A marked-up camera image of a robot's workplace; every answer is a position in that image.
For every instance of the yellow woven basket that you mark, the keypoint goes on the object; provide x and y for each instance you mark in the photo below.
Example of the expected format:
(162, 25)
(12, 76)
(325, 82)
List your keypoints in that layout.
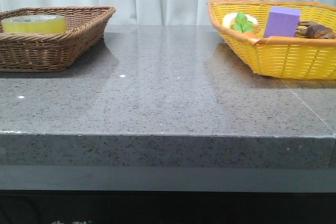
(281, 57)

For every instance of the brown toy animal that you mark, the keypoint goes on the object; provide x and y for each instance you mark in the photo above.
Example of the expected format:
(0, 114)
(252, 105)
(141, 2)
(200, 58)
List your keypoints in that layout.
(313, 30)

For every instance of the yellow tape roll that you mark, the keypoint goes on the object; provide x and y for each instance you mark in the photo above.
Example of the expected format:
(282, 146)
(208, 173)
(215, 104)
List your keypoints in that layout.
(35, 24)

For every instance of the brown wicker basket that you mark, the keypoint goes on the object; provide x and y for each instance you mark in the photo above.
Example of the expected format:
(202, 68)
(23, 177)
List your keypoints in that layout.
(53, 52)

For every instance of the purple foam block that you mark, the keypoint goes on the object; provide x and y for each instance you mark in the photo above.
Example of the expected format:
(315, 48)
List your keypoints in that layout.
(282, 22)

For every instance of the toy bread roll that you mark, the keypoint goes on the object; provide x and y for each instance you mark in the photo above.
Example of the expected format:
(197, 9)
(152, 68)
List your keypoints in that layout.
(229, 19)

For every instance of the orange toy carrot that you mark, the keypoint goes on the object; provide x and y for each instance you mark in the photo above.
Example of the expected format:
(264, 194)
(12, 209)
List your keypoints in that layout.
(245, 23)

